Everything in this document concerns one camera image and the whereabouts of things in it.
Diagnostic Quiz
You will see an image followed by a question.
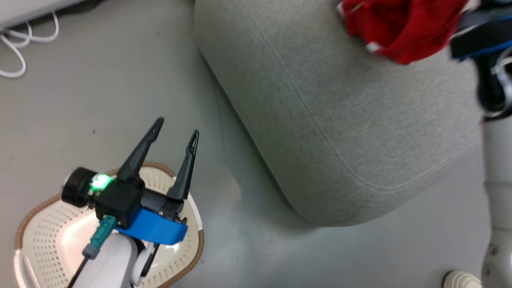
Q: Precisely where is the grey fabric sofa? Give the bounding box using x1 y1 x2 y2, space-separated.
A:
194 0 487 227

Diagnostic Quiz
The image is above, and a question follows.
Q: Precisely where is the white looped floor cable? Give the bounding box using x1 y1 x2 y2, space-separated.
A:
0 11 60 79

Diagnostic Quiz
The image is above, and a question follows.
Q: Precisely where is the white perforated laundry basket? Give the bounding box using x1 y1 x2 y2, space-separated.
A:
14 161 206 288

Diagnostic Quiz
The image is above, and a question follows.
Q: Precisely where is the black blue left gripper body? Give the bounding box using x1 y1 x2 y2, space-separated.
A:
60 167 189 246

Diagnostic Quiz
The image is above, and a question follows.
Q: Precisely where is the wide white partition panel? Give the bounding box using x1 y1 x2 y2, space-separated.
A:
0 0 85 29

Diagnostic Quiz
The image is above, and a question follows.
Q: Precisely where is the red garment with white trim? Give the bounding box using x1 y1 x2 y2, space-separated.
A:
338 0 469 66

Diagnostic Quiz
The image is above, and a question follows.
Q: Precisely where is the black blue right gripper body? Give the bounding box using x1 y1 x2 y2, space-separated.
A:
450 0 512 62

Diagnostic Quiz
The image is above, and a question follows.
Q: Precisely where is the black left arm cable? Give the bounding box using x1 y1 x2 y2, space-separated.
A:
70 215 117 288

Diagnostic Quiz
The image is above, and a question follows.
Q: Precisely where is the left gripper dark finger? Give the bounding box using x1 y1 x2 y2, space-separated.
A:
116 117 165 183
166 129 200 201

